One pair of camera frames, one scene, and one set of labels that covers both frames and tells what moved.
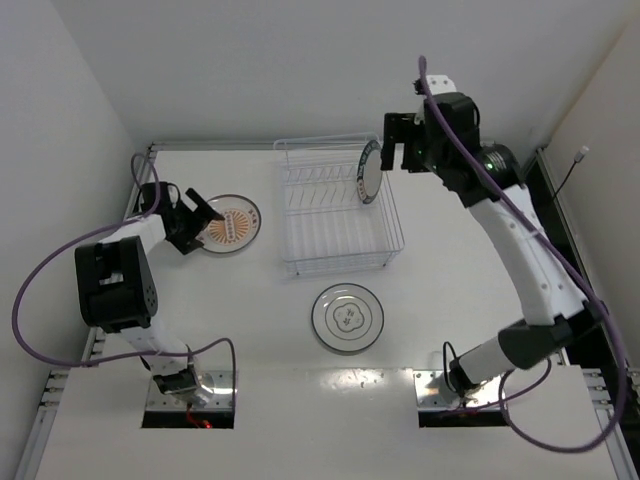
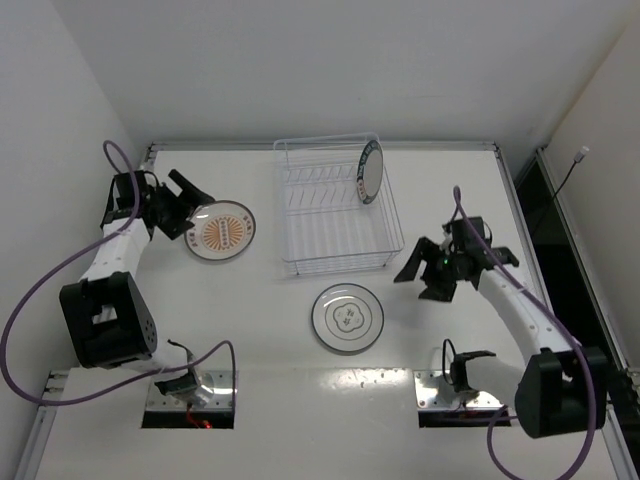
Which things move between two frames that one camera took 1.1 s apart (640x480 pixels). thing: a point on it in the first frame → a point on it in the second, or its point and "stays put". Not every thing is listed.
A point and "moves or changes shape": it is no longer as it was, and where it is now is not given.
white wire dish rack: x=325 y=225 stays put
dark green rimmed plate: x=369 y=176 stays put
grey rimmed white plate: x=347 y=317 stays put
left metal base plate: x=219 y=381 stays put
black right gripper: x=400 y=133 → x=432 y=270
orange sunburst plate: x=241 y=223 moves or changes shape
